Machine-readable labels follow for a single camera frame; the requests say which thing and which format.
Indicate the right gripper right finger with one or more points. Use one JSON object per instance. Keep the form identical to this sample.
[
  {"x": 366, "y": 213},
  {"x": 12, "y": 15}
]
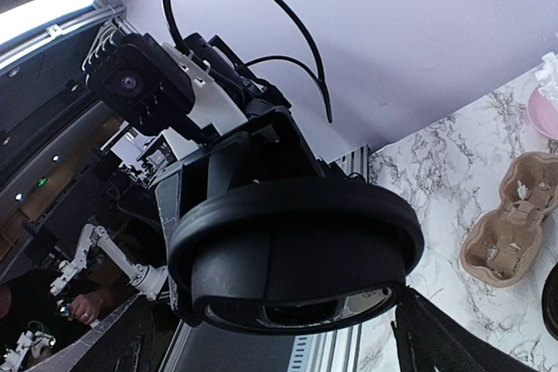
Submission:
[{"x": 429, "y": 340}]

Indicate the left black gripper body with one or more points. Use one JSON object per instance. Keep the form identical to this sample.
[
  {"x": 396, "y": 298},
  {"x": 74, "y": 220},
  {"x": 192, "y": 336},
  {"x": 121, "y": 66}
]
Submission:
[{"x": 256, "y": 217}]

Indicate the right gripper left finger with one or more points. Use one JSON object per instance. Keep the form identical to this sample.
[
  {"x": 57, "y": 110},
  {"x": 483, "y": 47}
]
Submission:
[{"x": 121, "y": 342}]

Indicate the black cup lid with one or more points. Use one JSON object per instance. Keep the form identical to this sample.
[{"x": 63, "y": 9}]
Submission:
[{"x": 387, "y": 243}]

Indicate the person in background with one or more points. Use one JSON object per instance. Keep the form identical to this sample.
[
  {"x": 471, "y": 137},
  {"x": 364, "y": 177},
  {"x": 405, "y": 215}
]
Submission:
[{"x": 27, "y": 304}]

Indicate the brown cardboard cup carrier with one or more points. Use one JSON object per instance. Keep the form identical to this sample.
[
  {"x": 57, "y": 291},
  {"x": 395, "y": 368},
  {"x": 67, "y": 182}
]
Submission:
[{"x": 503, "y": 244}]

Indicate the stack of black lids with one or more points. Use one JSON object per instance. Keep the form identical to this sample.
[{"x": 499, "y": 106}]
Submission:
[{"x": 549, "y": 302}]

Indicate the pink plate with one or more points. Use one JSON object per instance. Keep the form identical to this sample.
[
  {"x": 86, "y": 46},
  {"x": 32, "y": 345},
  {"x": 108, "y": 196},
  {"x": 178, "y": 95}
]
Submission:
[{"x": 542, "y": 114}]

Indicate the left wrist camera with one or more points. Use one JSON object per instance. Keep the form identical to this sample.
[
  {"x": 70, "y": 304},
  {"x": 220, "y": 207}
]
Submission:
[{"x": 152, "y": 84}]

